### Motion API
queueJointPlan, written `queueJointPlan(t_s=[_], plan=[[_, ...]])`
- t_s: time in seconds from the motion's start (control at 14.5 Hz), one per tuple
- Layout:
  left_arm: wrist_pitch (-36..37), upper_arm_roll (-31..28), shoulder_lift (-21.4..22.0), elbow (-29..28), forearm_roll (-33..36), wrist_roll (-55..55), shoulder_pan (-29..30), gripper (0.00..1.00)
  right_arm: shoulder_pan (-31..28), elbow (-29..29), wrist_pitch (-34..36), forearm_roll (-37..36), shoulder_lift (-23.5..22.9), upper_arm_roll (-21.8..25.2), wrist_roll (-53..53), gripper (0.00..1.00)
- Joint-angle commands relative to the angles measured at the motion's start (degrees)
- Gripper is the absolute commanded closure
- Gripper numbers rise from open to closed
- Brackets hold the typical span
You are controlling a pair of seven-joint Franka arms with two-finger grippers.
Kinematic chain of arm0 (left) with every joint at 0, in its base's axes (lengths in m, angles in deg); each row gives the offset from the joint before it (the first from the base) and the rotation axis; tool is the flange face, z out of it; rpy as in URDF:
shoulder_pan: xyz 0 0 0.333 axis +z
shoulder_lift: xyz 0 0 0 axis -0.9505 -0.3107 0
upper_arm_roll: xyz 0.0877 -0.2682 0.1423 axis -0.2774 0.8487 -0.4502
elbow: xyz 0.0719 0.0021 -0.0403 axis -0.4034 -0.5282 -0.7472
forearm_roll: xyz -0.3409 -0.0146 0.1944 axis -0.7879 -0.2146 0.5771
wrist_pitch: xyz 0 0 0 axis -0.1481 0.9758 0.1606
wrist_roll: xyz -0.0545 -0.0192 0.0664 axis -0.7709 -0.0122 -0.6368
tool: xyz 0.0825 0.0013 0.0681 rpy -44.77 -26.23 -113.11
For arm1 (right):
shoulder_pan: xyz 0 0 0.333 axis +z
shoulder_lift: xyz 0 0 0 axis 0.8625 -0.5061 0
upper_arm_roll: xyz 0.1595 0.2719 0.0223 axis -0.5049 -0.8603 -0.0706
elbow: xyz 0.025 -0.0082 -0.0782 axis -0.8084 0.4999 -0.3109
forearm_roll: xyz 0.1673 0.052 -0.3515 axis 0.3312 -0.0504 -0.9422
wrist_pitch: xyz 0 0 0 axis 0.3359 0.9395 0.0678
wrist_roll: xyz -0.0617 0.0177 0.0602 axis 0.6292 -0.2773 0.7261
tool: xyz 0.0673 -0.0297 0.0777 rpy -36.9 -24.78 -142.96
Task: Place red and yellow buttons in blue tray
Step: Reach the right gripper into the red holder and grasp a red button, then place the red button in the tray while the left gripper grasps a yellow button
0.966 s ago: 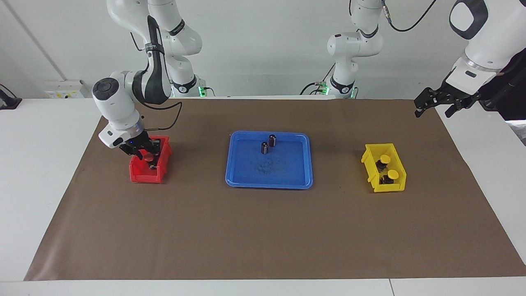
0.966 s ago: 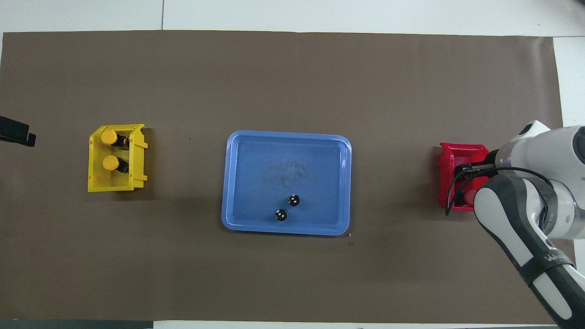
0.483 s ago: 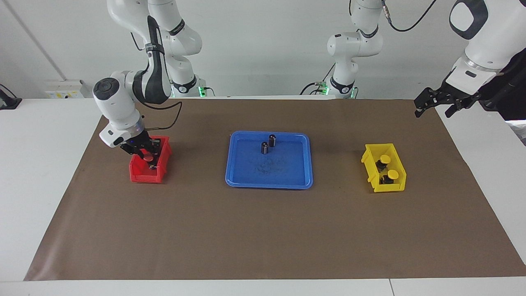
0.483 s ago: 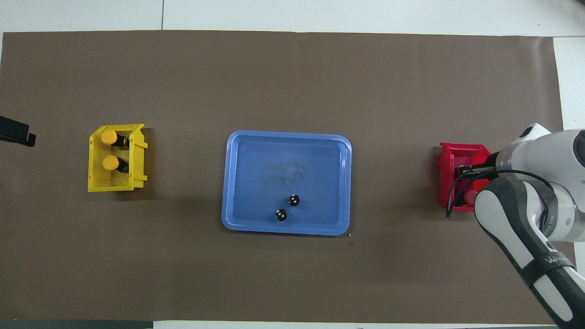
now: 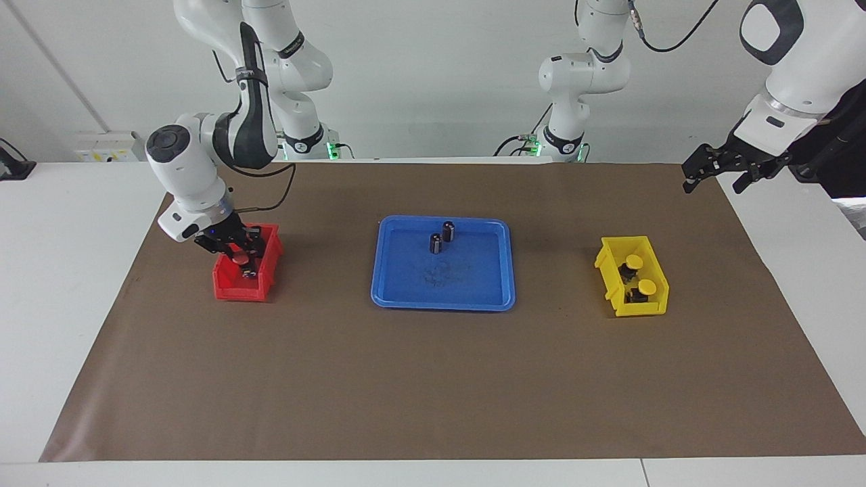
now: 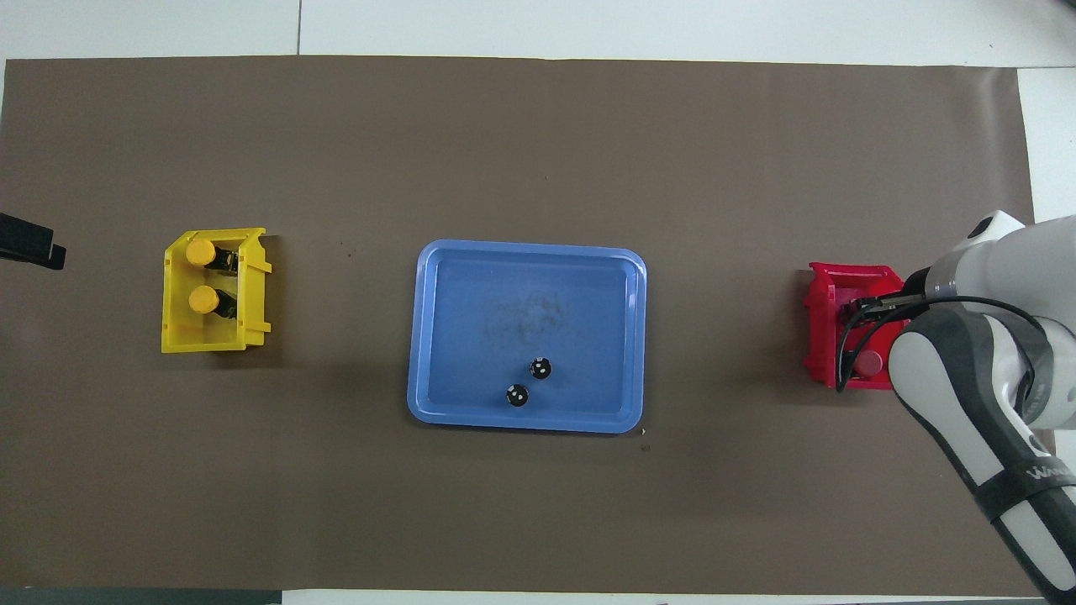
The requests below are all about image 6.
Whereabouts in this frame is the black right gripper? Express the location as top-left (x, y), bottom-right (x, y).
top-left (857, 267), bottom-right (934, 321)

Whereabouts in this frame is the yellow push button switch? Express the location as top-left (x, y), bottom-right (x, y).
top-left (185, 238), bottom-right (242, 275)
top-left (187, 285), bottom-right (245, 322)

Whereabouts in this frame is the blue plastic tray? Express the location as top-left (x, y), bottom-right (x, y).
top-left (407, 239), bottom-right (648, 434)

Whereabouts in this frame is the red plastic parts bin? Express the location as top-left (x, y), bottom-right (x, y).
top-left (803, 262), bottom-right (912, 392)

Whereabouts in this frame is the yellow plastic parts bin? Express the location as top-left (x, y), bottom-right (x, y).
top-left (161, 228), bottom-right (273, 355)

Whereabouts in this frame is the brown paper table mat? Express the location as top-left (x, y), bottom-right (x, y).
top-left (0, 55), bottom-right (1070, 596)

